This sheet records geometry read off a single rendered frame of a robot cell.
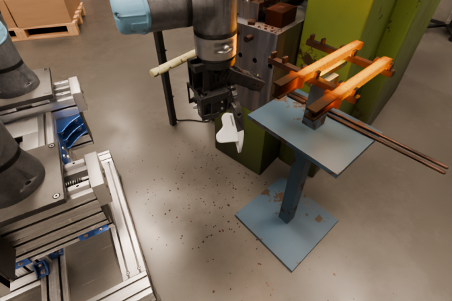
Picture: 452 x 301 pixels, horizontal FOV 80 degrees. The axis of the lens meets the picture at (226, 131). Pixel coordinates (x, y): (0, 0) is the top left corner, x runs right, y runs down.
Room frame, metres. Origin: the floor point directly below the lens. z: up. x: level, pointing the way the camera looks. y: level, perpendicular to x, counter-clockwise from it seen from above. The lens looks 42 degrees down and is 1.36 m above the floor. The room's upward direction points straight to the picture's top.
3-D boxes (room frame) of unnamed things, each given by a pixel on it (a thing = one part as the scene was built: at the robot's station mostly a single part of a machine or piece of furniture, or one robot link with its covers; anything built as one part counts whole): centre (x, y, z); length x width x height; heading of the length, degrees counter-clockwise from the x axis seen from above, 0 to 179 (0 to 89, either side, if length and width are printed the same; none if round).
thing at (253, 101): (1.42, -0.25, 0.69); 0.56 x 0.38 x 0.45; 139
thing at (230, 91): (0.46, 0.03, 1.07); 0.09 x 0.08 x 0.12; 118
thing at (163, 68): (1.45, 0.25, 0.62); 0.44 x 0.05 x 0.05; 139
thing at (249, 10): (1.45, -0.20, 0.96); 0.42 x 0.20 x 0.09; 139
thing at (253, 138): (1.42, -0.25, 0.23); 0.56 x 0.38 x 0.47; 139
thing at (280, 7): (1.22, -0.24, 0.95); 0.12 x 0.09 x 0.07; 139
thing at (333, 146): (0.78, -0.33, 0.69); 0.40 x 0.30 x 0.02; 41
